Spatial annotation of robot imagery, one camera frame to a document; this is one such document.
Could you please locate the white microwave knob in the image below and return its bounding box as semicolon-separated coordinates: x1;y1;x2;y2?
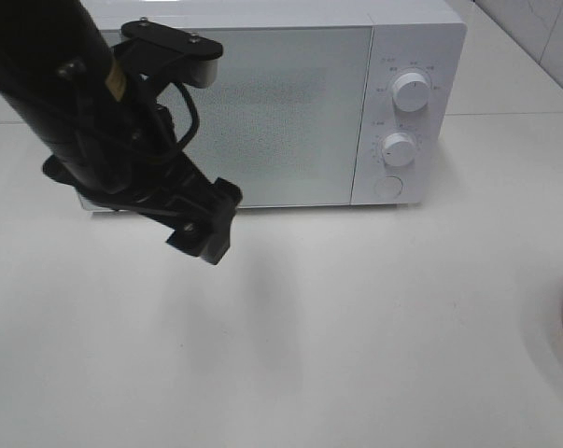
380;133;416;167
390;69;431;113

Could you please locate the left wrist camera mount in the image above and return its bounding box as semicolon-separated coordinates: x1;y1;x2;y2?
112;20;223;93

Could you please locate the round white door release button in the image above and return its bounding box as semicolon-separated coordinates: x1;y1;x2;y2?
374;175;403;203

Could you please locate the white microwave oven body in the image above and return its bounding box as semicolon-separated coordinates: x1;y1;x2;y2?
86;1;467;205

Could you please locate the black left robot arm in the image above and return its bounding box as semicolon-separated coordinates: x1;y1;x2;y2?
0;1;242;264

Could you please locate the white microwave door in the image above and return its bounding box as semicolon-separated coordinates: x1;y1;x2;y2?
185;27;372;208

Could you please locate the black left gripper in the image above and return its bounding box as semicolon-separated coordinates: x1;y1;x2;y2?
42;71;242;265

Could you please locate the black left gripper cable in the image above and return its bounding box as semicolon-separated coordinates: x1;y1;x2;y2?
135;77;201;162

